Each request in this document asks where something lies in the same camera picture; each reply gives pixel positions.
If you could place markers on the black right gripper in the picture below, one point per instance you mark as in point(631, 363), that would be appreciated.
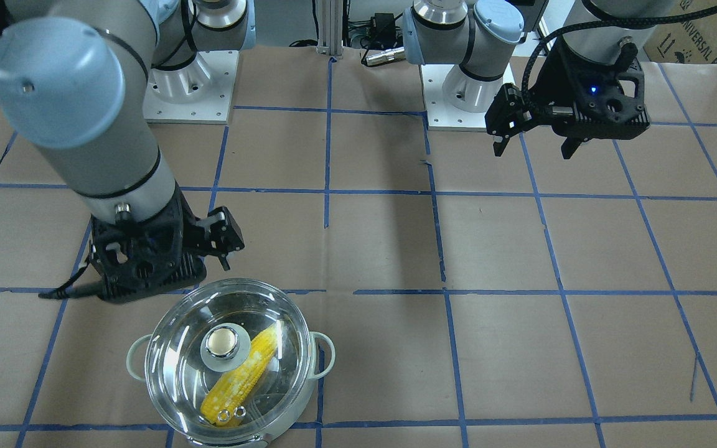
point(218, 233)

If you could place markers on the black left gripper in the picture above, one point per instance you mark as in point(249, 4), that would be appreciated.
point(551, 85)

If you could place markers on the glass pot lid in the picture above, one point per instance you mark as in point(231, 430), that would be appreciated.
point(228, 358)

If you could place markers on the yellow toy corn cob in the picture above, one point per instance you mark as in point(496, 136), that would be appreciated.
point(219, 407)

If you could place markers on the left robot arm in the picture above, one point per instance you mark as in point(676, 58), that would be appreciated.
point(481, 37)

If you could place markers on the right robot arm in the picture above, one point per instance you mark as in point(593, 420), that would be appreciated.
point(73, 79)

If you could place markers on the pale green steel pot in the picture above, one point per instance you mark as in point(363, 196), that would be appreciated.
point(234, 373)

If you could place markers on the black power adapter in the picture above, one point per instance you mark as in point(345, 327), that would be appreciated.
point(383, 27)

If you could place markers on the cardboard box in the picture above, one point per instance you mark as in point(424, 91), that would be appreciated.
point(693, 41)

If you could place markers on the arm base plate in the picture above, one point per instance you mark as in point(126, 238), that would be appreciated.
point(456, 102)
point(200, 93)

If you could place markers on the aluminium frame post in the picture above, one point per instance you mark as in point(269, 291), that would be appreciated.
point(330, 27)

